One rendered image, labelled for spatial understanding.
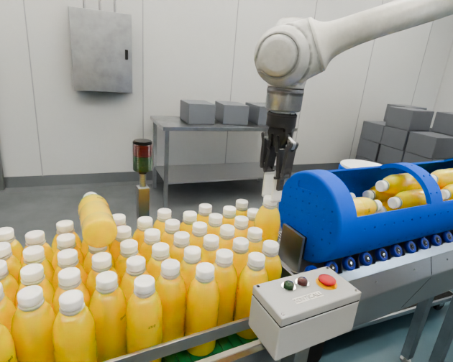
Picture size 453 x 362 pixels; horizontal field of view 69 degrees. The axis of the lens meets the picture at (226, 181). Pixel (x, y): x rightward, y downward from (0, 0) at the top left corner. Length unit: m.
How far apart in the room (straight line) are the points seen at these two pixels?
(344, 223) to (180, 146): 3.62
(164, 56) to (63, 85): 1.17
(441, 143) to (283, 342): 4.19
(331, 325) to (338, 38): 0.55
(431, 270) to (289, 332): 0.90
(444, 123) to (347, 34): 4.44
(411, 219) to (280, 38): 0.78
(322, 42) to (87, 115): 3.69
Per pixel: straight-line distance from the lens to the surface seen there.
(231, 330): 0.79
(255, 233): 0.86
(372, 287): 1.22
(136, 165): 1.10
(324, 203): 0.97
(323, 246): 1.00
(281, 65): 0.61
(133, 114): 4.20
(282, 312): 0.64
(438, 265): 1.51
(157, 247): 0.77
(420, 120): 4.96
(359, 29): 0.68
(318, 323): 0.71
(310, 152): 5.40
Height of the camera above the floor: 1.51
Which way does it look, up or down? 19 degrees down
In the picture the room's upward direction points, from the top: 5 degrees clockwise
